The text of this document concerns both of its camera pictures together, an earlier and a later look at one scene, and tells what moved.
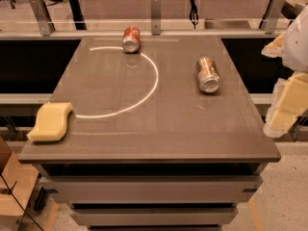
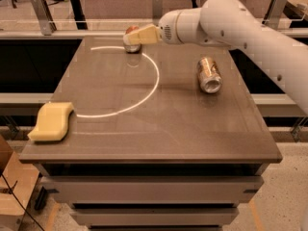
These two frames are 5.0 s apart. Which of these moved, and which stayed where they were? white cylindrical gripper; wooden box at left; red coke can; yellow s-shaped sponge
Moved: white cylindrical gripper
Stayed: yellow s-shaped sponge; wooden box at left; red coke can
